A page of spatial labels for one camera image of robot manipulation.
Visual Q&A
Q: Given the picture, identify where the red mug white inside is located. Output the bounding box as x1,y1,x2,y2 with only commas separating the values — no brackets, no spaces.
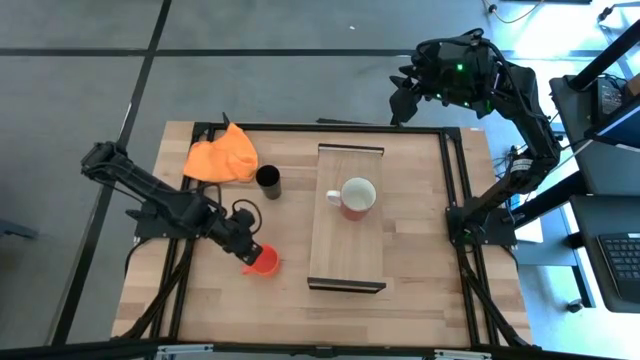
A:
325,176,378,223

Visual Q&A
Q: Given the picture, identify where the yellow floor cable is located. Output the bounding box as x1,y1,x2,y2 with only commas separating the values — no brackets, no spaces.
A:
481,0,547,25

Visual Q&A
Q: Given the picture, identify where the dark grey desk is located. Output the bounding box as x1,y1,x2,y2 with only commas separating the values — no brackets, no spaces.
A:
568,193,640,315

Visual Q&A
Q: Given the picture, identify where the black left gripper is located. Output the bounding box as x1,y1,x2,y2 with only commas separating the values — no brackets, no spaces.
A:
218,211,264,267

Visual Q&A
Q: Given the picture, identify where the small orange plastic cup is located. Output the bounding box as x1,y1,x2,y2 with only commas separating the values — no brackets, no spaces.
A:
241,243,282,279

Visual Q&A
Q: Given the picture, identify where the black diagonal pole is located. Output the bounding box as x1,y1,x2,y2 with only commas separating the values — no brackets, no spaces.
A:
568,18,640,92

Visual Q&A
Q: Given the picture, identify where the wooden tray board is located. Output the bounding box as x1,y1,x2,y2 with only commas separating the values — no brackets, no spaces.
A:
306,143,388,295

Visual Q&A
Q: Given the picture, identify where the black floor bar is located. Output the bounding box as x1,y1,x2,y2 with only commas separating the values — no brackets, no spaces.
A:
315,117,397,127

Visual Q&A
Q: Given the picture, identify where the black aluminium table frame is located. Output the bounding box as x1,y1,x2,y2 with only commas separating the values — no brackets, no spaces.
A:
113,120,534,350

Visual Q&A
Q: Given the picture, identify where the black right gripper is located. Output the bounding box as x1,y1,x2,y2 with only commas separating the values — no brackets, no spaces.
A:
389,41,455,125

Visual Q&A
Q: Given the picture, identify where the orange cloth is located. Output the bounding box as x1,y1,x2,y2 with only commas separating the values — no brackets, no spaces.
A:
182,122,260,185

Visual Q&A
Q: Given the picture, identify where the grey side table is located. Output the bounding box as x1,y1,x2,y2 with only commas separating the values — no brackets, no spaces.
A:
548,73,640,197

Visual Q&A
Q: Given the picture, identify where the black rig beam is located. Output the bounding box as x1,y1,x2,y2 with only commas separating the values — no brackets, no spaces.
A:
0,338,640,360

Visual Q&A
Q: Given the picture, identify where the tall black tumbler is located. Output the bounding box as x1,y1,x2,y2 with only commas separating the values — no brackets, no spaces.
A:
254,164,283,202

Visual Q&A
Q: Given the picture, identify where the black keyboard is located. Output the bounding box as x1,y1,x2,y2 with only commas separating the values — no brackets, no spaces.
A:
596,231,640,302

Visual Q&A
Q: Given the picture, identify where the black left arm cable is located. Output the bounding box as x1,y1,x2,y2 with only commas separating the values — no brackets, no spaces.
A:
231,198,263,235

